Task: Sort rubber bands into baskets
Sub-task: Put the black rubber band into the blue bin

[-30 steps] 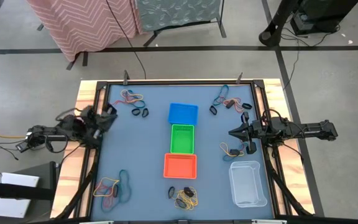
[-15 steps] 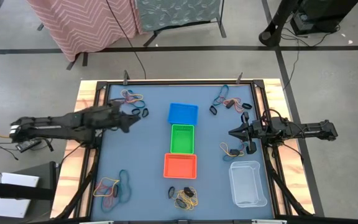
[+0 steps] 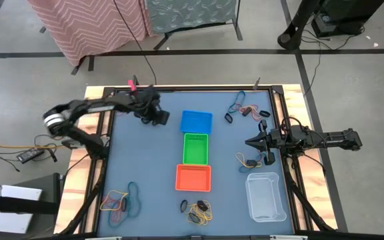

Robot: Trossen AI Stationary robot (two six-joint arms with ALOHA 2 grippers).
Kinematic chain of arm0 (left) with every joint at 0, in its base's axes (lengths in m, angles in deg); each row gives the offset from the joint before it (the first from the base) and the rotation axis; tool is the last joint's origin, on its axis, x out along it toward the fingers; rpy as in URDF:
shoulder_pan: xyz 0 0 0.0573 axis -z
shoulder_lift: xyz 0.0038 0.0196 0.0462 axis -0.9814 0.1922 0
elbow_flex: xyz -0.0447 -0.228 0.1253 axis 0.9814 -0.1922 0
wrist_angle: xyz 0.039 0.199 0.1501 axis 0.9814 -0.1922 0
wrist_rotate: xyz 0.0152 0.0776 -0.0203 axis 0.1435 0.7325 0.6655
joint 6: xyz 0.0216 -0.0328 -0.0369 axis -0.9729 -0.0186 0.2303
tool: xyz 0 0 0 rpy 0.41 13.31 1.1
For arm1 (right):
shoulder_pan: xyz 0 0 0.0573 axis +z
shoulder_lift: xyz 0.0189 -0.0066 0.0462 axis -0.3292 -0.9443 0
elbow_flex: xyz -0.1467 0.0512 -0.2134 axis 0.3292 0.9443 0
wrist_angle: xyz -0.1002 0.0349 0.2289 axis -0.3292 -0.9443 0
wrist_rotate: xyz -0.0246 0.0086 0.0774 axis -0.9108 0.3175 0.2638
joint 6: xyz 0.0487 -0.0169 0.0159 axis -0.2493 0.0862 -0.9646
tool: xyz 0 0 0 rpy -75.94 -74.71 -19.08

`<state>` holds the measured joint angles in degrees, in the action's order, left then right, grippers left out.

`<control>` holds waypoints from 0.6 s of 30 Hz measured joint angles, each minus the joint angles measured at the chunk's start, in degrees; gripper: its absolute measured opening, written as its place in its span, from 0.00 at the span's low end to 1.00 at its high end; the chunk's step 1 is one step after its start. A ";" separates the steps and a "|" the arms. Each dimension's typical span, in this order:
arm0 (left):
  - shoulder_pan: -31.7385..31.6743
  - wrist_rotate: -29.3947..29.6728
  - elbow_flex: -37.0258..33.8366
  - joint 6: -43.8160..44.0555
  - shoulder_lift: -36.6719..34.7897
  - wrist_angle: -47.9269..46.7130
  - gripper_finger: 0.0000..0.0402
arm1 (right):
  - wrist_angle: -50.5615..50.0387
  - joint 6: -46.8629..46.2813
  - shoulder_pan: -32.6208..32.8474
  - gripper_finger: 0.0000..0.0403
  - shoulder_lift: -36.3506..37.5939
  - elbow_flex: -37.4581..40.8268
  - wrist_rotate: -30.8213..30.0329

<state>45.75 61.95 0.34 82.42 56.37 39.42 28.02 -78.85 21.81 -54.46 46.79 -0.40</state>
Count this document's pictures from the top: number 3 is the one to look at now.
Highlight white paper sheet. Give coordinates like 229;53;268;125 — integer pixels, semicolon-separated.
0;184;43;201
0;211;34;235

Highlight black cloth rack frame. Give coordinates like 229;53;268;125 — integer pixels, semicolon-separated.
153;0;244;51
71;55;95;76

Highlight yellow rubber band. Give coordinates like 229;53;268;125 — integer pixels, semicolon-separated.
191;201;213;217
184;199;213;226
99;189;130;212
187;203;211;225
235;152;263;169

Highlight blue rubber band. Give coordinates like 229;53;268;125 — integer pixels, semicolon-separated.
237;155;265;174
227;90;247;115
107;205;130;229

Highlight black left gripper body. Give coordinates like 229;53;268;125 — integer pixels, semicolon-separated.
132;86;172;127

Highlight black hanging cable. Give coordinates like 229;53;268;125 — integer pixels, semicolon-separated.
113;0;158;86

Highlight black floor cables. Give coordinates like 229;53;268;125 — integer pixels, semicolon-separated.
0;133;59;187
300;25;366;97

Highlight black floor stand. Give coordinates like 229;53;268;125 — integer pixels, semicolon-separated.
277;0;323;51

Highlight large teal rubber band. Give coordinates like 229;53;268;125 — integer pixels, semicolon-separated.
126;181;143;218

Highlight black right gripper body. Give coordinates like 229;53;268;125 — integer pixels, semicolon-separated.
259;119;292;167

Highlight pink chevron cloth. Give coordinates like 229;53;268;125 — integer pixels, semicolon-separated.
27;0;153;67

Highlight grey-blue table mat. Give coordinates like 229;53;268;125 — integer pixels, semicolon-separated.
97;89;295;237

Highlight orange plastic basket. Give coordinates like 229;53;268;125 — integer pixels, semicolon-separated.
175;163;212;193

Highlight green leaf-print cloth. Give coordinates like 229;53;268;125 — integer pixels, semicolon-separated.
144;0;240;35

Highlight green plastic basket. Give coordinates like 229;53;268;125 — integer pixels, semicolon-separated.
182;133;210;166

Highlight clear plastic container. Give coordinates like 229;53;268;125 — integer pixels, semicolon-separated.
245;171;288;223

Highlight black side desk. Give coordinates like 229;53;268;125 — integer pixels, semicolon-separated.
0;172;67;240

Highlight wooden table board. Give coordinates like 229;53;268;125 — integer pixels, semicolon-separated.
53;83;339;235

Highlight blue plastic basket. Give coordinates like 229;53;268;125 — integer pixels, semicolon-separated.
179;110;213;135

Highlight yellow floor cable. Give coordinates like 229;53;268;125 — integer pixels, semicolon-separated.
0;138;65;150

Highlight top-right rubber band pile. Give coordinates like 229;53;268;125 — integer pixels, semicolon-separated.
239;104;263;121

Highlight white bracket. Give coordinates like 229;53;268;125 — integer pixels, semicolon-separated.
270;235;308;240
85;235;123;240

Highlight black power adapter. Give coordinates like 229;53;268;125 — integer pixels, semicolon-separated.
16;149;45;165

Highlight black equipment box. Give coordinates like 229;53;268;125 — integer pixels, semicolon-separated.
311;0;384;38

